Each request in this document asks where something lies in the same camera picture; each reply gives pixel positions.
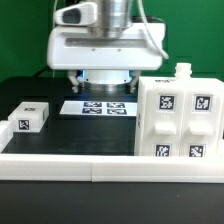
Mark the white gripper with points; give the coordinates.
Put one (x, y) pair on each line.
(72, 48)

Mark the white cabinet door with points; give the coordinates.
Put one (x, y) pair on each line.
(163, 122)
(201, 120)

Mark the white cabinet body box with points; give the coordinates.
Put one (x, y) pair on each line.
(183, 80)

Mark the white cabinet top block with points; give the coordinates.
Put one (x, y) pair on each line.
(29, 116)

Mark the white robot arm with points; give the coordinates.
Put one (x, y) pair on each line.
(114, 17)

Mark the white marker sheet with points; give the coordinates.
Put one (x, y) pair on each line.
(99, 108)

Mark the white left fence bar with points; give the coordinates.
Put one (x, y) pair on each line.
(6, 133)

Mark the white fence bar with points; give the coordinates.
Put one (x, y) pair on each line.
(6, 133)
(110, 168)

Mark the white front fence bar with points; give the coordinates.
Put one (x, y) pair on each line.
(110, 168)

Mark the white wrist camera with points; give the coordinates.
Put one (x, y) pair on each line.
(81, 14)

